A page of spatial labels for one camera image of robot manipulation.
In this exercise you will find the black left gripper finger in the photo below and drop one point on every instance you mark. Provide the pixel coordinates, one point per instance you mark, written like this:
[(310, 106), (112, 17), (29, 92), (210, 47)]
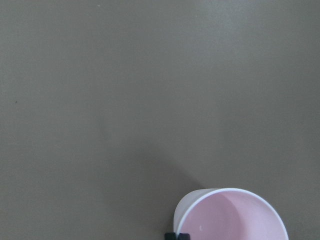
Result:
[(171, 236)]

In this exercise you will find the pink plastic cup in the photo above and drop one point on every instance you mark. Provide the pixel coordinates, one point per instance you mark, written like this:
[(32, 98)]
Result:
[(227, 214)]

